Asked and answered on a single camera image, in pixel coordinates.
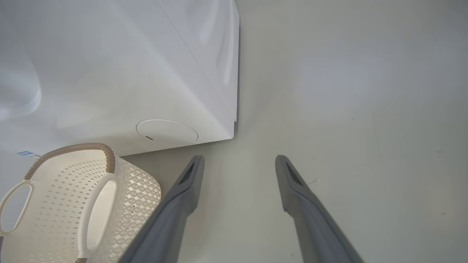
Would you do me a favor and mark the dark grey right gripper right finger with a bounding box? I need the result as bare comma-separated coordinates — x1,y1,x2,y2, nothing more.
275,155,365,263

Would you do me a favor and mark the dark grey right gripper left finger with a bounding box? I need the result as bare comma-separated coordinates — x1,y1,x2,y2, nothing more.
118,155,205,263

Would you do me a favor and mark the white front-load washing machine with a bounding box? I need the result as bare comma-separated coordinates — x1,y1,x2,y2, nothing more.
0,0,240,158

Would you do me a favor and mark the round white filter cover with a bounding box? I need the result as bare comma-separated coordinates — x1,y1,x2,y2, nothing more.
136,119,199,146

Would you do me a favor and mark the cream perforated laundry basket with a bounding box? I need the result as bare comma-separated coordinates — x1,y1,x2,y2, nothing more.
0,143,162,263

